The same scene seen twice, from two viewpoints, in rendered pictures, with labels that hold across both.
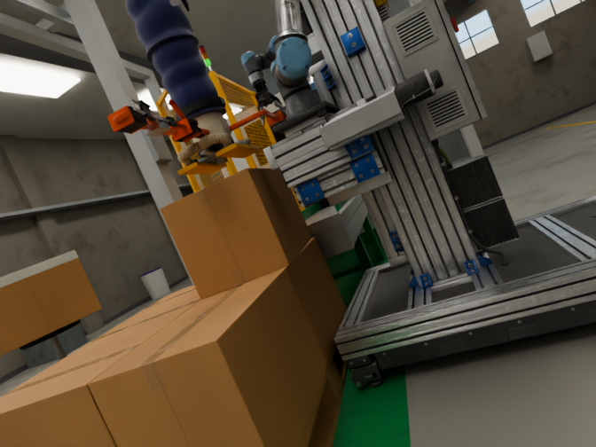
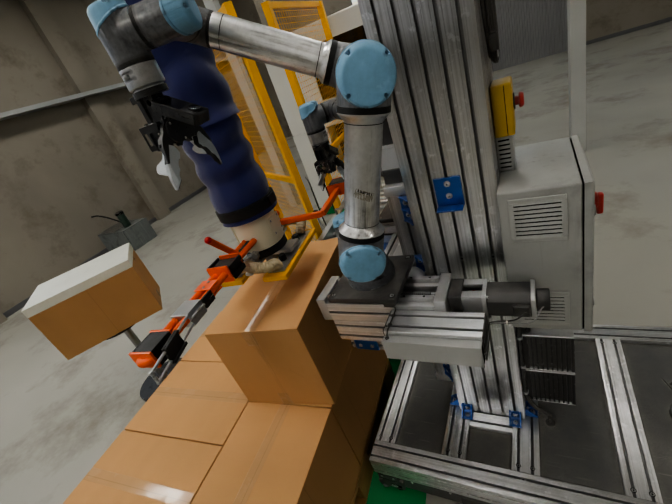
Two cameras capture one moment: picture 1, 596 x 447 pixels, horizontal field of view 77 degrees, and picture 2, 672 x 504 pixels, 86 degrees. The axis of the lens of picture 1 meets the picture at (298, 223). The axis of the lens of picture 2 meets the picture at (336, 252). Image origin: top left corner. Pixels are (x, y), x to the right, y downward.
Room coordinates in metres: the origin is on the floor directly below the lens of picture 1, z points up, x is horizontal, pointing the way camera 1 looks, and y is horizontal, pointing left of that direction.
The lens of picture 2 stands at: (0.53, -0.33, 1.66)
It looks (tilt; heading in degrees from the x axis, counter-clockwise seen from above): 27 degrees down; 13
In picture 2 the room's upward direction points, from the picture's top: 21 degrees counter-clockwise
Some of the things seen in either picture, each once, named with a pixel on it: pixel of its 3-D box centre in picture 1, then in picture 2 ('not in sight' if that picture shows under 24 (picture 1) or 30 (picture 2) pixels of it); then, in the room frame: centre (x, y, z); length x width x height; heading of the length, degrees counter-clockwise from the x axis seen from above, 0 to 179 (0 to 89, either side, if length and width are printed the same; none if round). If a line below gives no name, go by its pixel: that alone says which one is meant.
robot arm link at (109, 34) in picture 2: not in sight; (122, 35); (1.32, 0.09, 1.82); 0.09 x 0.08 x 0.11; 95
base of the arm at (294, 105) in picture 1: (301, 105); (367, 263); (1.47, -0.19, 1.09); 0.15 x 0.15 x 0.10
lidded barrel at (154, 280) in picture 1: (156, 283); not in sight; (8.36, 3.42, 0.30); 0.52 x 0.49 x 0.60; 67
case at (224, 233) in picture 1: (247, 225); (297, 315); (1.75, 0.22, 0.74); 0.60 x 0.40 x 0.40; 167
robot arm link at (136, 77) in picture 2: not in sight; (142, 78); (1.31, 0.10, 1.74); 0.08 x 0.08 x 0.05
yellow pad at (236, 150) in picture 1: (238, 148); (290, 249); (1.73, 0.11, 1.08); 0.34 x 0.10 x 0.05; 167
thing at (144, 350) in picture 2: (129, 120); (155, 348); (1.17, 0.35, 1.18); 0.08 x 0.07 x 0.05; 167
